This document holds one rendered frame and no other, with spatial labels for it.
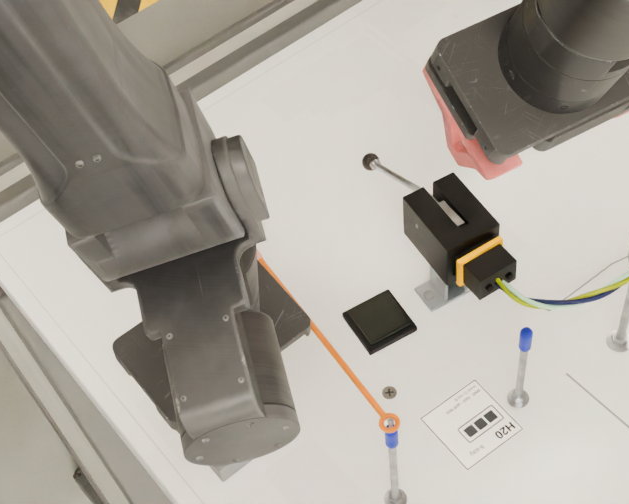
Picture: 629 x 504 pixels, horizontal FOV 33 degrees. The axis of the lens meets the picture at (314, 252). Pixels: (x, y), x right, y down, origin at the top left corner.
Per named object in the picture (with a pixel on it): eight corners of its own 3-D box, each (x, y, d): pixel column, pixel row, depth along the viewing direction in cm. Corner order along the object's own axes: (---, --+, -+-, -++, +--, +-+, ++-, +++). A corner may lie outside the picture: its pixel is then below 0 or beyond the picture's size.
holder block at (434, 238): (452, 207, 77) (453, 171, 74) (497, 260, 74) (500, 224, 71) (403, 232, 76) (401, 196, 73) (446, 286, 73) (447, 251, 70)
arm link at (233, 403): (233, 116, 48) (54, 177, 49) (293, 344, 43) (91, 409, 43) (292, 235, 59) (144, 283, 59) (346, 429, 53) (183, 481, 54)
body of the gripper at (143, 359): (314, 336, 65) (317, 278, 58) (177, 438, 61) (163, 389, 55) (248, 262, 67) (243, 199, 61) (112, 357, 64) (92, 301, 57)
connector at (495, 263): (473, 236, 74) (474, 218, 73) (518, 281, 72) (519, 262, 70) (438, 257, 74) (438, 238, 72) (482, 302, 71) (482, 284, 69)
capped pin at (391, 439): (392, 484, 70) (387, 403, 62) (411, 497, 69) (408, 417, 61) (379, 501, 69) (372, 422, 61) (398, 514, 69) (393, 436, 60)
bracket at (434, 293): (465, 262, 80) (467, 221, 76) (484, 284, 79) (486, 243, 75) (413, 289, 79) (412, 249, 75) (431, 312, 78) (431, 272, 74)
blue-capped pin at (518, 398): (520, 385, 74) (529, 315, 67) (533, 401, 73) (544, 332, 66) (502, 395, 73) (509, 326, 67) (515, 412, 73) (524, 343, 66)
